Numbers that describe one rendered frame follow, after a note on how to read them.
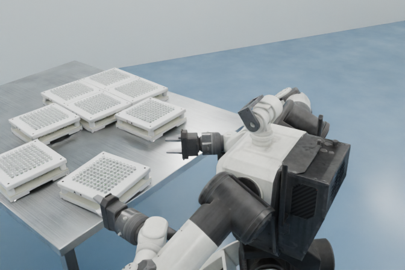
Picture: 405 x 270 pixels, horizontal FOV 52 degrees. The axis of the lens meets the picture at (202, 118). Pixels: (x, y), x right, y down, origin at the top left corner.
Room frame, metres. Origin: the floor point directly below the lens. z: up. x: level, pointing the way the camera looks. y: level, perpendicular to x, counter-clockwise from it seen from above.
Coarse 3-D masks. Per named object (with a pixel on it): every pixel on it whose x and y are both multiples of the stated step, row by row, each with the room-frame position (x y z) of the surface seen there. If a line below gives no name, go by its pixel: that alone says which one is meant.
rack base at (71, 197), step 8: (136, 184) 1.27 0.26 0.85; (144, 184) 1.28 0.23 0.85; (128, 192) 1.22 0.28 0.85; (136, 192) 1.23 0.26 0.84; (72, 200) 1.20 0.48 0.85; (80, 200) 1.19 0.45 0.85; (88, 200) 1.19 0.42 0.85; (120, 200) 1.18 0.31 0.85; (88, 208) 1.16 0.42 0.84; (96, 208) 1.14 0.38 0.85
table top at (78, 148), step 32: (64, 64) 2.70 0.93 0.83; (0, 96) 2.20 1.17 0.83; (32, 96) 2.18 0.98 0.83; (0, 128) 1.81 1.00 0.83; (192, 128) 1.73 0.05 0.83; (224, 128) 1.72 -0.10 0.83; (160, 160) 1.47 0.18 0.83; (192, 160) 1.46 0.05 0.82; (0, 192) 1.29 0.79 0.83; (32, 192) 1.28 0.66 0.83; (32, 224) 1.10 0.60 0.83; (64, 224) 1.09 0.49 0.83; (96, 224) 1.09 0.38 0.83
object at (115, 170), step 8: (104, 160) 1.36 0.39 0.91; (96, 168) 1.31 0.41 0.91; (104, 168) 1.31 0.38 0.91; (112, 168) 1.31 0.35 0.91; (120, 168) 1.31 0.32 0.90; (128, 168) 1.30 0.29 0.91; (80, 176) 1.26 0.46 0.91; (88, 176) 1.26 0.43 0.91; (96, 176) 1.25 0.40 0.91; (104, 176) 1.26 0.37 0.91; (112, 176) 1.25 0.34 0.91; (120, 176) 1.26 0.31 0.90; (96, 184) 1.21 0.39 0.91; (104, 184) 1.21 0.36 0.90
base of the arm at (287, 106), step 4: (288, 100) 1.13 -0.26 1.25; (284, 104) 1.15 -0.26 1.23; (288, 104) 1.11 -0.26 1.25; (292, 104) 1.12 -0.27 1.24; (284, 108) 1.10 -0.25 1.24; (288, 108) 1.10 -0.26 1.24; (284, 112) 1.09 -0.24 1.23; (288, 112) 1.09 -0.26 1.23; (280, 116) 1.08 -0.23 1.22; (284, 116) 1.08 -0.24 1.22; (276, 120) 1.09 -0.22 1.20; (280, 120) 1.07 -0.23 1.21; (284, 120) 1.09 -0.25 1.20; (276, 124) 1.07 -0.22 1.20; (280, 124) 1.07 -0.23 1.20; (284, 124) 1.07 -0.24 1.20; (288, 124) 1.07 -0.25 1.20; (328, 124) 1.09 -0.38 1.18; (324, 128) 1.06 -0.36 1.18; (328, 128) 1.07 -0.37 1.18; (324, 132) 1.06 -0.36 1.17; (324, 136) 1.05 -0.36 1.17
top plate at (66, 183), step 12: (96, 156) 1.41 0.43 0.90; (108, 156) 1.40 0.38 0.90; (84, 168) 1.32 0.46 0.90; (144, 168) 1.31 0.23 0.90; (60, 180) 1.25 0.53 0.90; (132, 180) 1.23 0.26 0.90; (72, 192) 1.20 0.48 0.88; (84, 192) 1.17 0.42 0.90; (96, 192) 1.17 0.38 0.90; (108, 192) 1.17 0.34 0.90; (120, 192) 1.17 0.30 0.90
